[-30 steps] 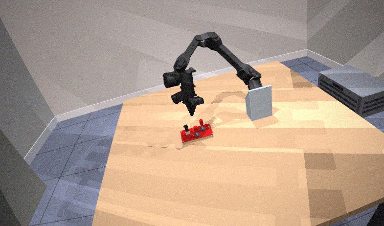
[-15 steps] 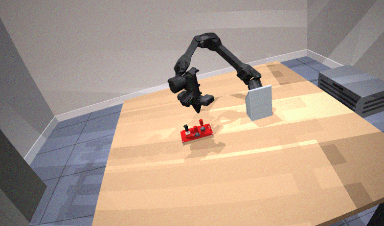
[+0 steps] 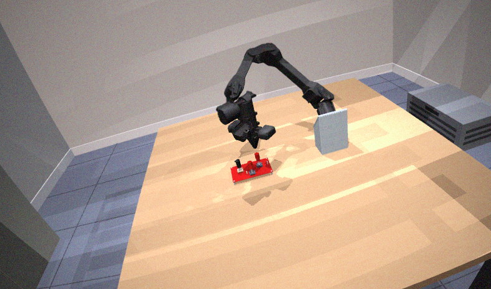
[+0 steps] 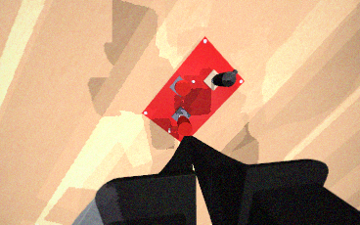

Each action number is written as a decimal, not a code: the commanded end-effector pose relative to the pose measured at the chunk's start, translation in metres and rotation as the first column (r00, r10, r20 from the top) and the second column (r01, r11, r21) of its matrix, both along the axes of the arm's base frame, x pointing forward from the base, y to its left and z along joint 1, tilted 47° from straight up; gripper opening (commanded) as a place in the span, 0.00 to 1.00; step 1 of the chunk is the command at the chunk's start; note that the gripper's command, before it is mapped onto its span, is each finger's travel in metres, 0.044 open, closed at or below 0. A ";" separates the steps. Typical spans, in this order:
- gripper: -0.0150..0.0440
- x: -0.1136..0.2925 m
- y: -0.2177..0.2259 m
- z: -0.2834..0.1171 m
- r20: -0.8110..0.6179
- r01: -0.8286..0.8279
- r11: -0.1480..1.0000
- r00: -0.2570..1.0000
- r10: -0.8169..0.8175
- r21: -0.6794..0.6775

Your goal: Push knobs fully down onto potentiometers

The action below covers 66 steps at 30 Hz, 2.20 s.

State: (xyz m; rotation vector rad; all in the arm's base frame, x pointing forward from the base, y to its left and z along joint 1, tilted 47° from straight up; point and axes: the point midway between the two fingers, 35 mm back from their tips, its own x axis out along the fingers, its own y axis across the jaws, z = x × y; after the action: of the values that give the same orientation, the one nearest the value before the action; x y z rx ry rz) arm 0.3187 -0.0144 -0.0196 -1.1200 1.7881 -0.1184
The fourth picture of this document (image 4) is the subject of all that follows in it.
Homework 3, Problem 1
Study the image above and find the red circuit board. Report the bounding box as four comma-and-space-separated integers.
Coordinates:
142, 37, 245, 142

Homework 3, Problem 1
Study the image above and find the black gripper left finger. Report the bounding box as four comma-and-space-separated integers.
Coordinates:
95, 136, 197, 225

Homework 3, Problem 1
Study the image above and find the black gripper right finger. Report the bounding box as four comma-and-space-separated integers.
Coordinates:
188, 136, 329, 225

